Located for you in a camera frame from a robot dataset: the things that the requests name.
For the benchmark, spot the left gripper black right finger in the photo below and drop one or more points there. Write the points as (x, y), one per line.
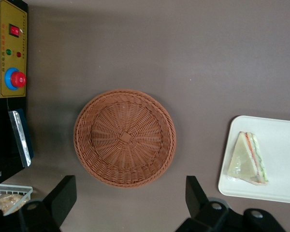
(198, 200)

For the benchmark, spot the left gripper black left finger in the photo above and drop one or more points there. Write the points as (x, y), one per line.
(60, 198)

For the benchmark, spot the triangle sandwich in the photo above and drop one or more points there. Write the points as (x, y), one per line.
(244, 159)

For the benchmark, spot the round brown wicker basket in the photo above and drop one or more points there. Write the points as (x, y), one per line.
(124, 139)

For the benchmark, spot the beige plastic tray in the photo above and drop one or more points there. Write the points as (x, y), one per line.
(280, 149)

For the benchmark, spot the clear bag of fried snacks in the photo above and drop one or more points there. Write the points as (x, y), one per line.
(9, 200)

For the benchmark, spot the black machine with yellow panel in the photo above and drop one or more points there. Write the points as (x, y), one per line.
(12, 36)

